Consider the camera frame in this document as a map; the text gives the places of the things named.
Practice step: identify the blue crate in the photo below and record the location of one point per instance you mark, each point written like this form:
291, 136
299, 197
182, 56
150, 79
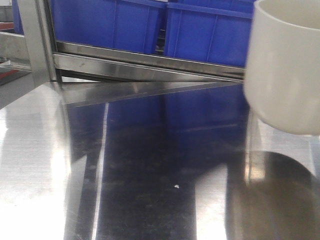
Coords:
129, 25
17, 22
212, 31

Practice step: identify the blue crate middle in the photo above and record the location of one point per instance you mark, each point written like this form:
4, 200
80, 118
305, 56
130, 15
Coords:
212, 31

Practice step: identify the blue crate far left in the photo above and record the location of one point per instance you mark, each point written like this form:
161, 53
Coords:
17, 22

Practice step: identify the steel shelf frame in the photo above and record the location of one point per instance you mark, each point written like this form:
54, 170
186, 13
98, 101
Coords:
48, 59

